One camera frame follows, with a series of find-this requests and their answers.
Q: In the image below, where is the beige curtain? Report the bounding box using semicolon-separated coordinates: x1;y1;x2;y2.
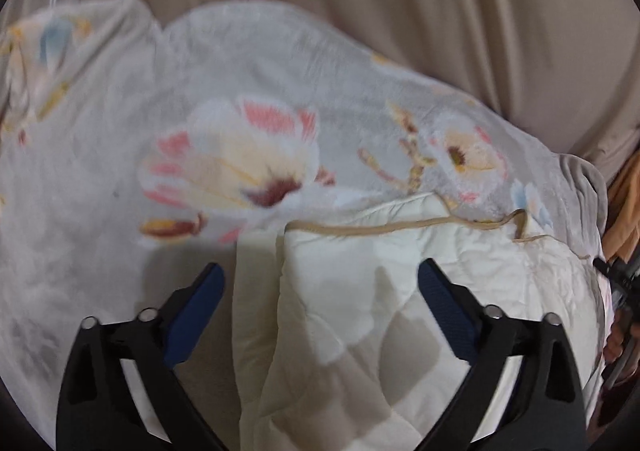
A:
0;0;640;182

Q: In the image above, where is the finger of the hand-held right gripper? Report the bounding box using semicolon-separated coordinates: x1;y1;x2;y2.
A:
594;256;626;282

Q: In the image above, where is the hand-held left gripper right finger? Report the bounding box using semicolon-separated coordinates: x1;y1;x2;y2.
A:
418;258;587;451

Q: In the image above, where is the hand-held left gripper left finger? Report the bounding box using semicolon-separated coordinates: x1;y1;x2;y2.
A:
55;262;226;451

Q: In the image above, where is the cream quilted jacket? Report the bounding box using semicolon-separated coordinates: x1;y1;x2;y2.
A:
232;191;613;451

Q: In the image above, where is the person's right hand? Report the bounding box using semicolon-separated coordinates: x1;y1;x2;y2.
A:
601;313;635;374

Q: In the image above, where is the grey floral blanket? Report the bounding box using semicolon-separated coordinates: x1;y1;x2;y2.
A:
0;0;613;451

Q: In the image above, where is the orange cloth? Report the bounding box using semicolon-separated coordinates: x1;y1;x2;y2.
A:
602;161;640;264

